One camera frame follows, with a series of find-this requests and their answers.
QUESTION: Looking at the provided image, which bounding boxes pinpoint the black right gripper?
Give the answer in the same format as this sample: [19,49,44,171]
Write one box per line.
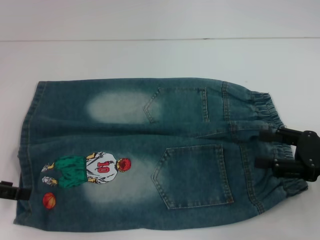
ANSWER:
[254,126,320,185]

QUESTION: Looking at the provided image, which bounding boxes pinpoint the blue denim shorts with print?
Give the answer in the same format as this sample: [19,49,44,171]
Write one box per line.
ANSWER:
[13,77,310,226]

